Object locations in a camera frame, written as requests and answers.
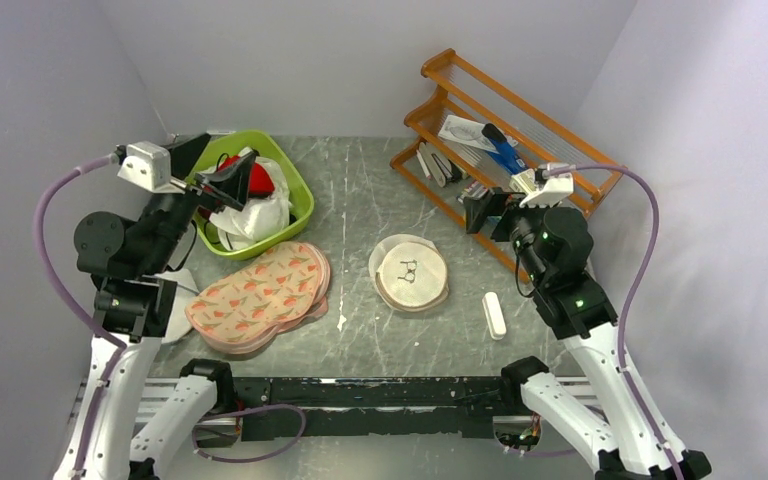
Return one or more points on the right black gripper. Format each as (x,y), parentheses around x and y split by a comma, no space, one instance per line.
(511,213)

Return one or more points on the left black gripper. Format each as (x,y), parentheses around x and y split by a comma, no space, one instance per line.
(231,189)

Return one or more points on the red garment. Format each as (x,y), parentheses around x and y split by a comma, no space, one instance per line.
(260,184)

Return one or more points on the white satin bra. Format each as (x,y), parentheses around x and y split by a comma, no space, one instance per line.
(260,218)

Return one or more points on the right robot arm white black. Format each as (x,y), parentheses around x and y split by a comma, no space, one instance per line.
(629,439)

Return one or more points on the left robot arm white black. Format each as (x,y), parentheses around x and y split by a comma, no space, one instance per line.
(127,261)

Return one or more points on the green plastic basin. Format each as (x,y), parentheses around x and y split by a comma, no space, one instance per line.
(300,196)

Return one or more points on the colourful marker pack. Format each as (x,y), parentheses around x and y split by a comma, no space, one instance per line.
(474,190)

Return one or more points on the white green box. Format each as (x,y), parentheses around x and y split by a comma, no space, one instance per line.
(524,182)

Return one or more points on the white plastic bar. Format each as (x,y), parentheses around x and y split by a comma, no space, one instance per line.
(494,316)

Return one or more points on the orange wooden rack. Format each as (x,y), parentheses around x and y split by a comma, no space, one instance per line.
(462,89)

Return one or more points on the white black items under rack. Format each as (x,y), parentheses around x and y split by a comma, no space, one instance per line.
(438,167)

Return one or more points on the white packet on rack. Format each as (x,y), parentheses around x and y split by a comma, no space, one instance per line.
(466,132)

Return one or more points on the floral peach placemat stack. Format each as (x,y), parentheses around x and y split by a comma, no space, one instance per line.
(276,293)

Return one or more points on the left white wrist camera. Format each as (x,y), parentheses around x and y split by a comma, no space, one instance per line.
(148,166)

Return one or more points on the blue handled tool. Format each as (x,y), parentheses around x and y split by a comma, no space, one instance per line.
(505,154)

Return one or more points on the aluminium rail frame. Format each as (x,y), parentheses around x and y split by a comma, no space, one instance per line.
(158,390)

